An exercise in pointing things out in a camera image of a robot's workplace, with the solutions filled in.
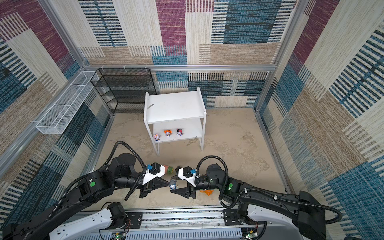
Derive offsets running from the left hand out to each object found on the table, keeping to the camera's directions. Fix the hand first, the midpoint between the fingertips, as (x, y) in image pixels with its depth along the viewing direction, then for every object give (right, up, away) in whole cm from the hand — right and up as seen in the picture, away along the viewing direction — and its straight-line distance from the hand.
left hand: (167, 182), depth 60 cm
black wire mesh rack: (-40, +48, +48) cm, 79 cm away
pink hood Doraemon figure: (-9, +16, +21) cm, 28 cm away
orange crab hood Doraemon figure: (-4, +18, +23) cm, 30 cm away
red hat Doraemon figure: (+3, +18, +23) cm, 30 cm away
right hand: (+2, -3, +3) cm, 5 cm away
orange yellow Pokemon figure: (+18, -12, +19) cm, 29 cm away
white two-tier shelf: (+2, +27, +12) cm, 29 cm away
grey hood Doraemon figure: (+2, -1, 0) cm, 2 cm away
